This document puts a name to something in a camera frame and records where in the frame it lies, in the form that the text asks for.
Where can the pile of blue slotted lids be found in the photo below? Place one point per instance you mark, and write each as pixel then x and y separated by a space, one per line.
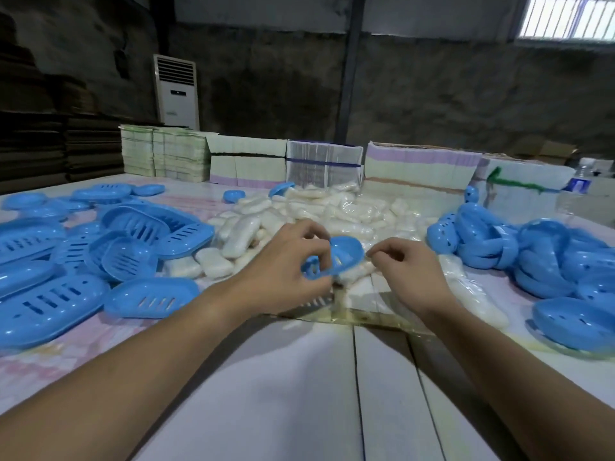
pixel 72 283

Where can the dark metal pillar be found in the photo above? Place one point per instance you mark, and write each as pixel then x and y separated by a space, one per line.
pixel 350 67

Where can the brown cardboard box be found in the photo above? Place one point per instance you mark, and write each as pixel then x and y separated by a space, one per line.
pixel 552 151

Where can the white standing air conditioner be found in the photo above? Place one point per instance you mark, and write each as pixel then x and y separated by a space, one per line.
pixel 177 91

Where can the blue slotted plastic base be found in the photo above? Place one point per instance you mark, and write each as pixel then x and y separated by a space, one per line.
pixel 348 249

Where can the silver sheet bundle, blue band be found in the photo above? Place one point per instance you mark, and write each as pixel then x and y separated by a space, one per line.
pixel 324 165

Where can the clear plastic bag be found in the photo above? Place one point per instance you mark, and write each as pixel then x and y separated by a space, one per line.
pixel 365 307

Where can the person's left forearm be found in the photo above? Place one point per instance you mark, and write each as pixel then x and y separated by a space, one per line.
pixel 120 393

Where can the person's right hand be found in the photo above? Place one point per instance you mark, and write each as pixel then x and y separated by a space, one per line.
pixel 418 278

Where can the white sheet stack, green mark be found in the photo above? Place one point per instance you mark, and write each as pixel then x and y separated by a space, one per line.
pixel 519 196

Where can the stack of greenish paper sheets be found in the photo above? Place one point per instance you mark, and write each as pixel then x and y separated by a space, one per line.
pixel 168 155

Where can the pile of blue plastic lids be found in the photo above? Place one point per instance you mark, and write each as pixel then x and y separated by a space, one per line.
pixel 528 259

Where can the stacks of brown cardboard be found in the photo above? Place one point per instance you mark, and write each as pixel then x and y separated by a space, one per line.
pixel 48 148

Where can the person's left hand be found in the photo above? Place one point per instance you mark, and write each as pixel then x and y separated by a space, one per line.
pixel 278 278

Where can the pile of white soaps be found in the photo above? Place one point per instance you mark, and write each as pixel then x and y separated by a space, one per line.
pixel 336 211

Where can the row of stacked flat cartons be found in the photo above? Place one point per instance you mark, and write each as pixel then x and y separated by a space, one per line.
pixel 247 170

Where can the barred window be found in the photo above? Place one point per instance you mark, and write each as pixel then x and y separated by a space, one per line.
pixel 567 16

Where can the blue oval plastic lid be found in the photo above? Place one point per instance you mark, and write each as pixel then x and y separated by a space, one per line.
pixel 281 189
pixel 472 194
pixel 234 196

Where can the white carton stack, pink stripe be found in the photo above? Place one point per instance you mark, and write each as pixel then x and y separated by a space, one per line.
pixel 423 170

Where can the person's right forearm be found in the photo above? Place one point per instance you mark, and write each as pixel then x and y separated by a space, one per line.
pixel 528 403

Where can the clear water bottle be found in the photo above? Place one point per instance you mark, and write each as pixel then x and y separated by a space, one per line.
pixel 579 184

